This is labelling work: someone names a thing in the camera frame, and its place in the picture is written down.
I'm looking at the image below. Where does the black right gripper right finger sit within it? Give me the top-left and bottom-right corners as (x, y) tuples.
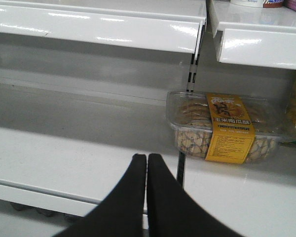
(147, 154), (241, 237)

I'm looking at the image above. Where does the clear cookie box yellow label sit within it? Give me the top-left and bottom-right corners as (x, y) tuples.
(166, 91), (296, 164)

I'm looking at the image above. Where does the blue cookie cup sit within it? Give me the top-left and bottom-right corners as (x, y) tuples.
(230, 0), (284, 9)

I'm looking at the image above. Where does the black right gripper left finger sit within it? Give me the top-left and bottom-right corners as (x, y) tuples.
(56, 154), (147, 237)

